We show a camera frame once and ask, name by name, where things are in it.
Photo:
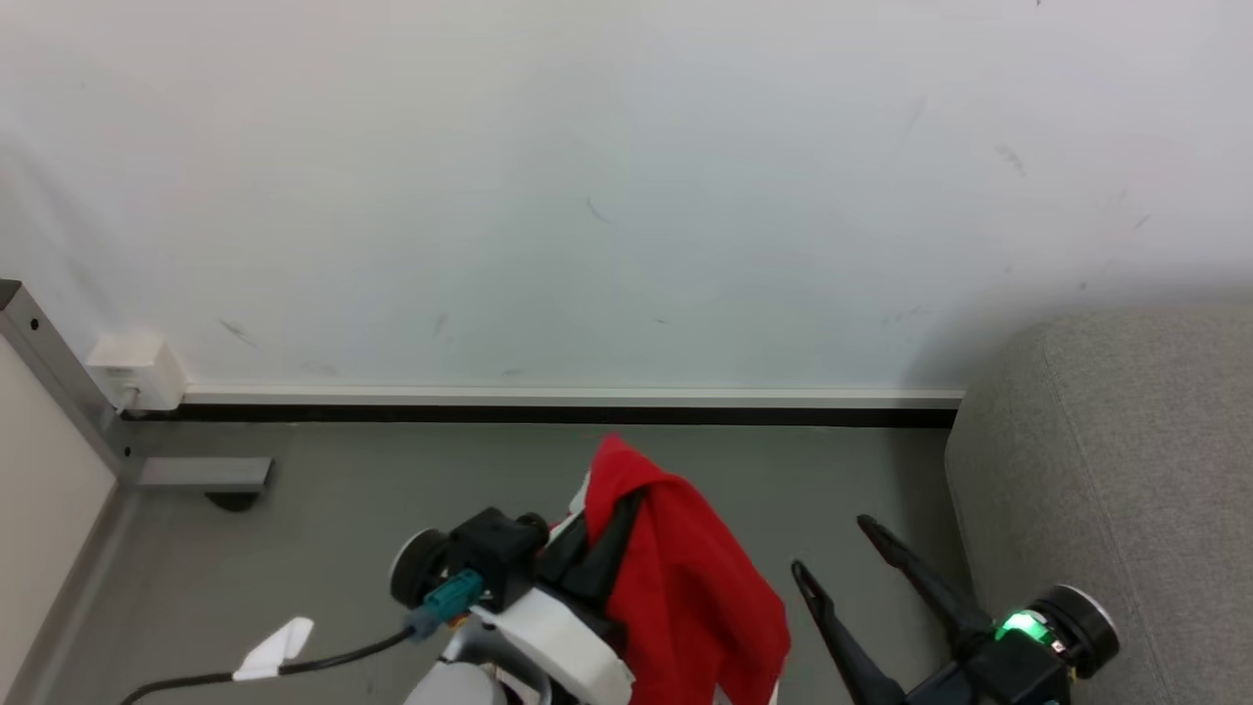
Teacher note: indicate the black round foot pad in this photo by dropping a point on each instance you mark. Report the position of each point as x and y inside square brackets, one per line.
[233, 501]

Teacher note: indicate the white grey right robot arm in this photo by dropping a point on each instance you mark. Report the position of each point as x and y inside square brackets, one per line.
[1087, 627]

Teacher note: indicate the grey metal foot bar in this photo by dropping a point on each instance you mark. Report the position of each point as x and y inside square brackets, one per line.
[206, 474]

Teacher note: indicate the beige partition panel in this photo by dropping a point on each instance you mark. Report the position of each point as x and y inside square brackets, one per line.
[39, 509]

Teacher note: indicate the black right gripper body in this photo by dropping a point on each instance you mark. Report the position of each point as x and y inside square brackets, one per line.
[998, 666]

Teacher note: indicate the white and black skirting board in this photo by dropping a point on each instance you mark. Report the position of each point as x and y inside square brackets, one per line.
[548, 406]

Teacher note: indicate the grey metal frame post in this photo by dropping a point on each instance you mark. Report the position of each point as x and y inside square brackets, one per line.
[49, 362]

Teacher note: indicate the red garment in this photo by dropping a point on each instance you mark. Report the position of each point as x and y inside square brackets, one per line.
[685, 587]

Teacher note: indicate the grey fabric sofa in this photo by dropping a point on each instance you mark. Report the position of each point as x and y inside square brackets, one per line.
[1126, 470]

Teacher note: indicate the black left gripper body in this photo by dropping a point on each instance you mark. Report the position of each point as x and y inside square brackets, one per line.
[494, 553]

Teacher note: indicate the white wall outlet box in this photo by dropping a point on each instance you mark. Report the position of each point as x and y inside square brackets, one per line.
[137, 372]

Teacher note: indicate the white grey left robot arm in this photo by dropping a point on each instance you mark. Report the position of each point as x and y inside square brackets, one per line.
[553, 641]

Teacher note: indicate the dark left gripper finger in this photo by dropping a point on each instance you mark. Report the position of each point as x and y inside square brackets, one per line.
[597, 529]
[595, 583]

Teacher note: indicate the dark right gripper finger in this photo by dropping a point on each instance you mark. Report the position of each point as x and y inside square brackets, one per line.
[925, 578]
[842, 636]

